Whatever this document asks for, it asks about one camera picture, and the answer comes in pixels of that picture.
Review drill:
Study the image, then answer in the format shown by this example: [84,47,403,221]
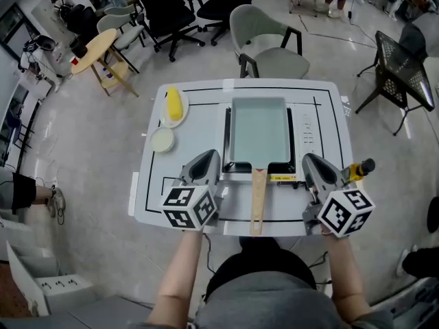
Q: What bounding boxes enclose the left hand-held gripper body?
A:
[158,180,227,233]

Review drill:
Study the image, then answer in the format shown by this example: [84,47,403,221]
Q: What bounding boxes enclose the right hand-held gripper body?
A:
[301,182,377,239]

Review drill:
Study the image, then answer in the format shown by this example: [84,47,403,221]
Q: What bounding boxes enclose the light blue rectangular pan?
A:
[228,96,293,236]

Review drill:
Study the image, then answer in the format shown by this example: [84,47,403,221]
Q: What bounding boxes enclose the person's left forearm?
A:
[147,231,205,329]

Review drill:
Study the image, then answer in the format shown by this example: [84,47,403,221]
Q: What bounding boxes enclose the person's right forearm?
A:
[322,233,373,321]

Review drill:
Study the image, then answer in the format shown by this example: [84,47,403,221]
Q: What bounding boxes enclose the yellow oil bottle black cap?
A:
[342,158,377,184]

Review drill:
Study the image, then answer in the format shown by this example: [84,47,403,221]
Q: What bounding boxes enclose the white table with black lines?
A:
[128,78,354,236]

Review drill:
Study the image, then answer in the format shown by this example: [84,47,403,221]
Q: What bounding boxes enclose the white bowl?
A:
[150,127,176,153]

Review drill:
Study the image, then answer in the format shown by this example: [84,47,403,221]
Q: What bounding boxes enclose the white plate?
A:
[161,89,190,129]

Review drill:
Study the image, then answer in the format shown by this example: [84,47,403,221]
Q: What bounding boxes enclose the yellow corn cob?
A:
[165,86,182,121]

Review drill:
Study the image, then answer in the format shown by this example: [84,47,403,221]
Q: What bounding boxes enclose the grey chair black armrests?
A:
[228,4,311,80]

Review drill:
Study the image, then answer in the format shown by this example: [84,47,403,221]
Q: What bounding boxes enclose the person's torso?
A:
[195,236,395,329]

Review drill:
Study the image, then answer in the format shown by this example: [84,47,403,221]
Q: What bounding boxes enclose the black perforated metal table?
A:
[355,29,436,136]

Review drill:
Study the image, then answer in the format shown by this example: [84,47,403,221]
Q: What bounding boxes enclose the white shelf unit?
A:
[0,240,97,318]

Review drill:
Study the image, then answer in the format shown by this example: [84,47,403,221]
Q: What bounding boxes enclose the round wooden side table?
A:
[71,28,140,98]

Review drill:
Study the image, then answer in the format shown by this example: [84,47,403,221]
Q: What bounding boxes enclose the black office chair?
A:
[197,0,253,46]
[132,0,206,63]

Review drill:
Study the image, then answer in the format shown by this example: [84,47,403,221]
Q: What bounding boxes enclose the black bucket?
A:
[69,36,89,58]

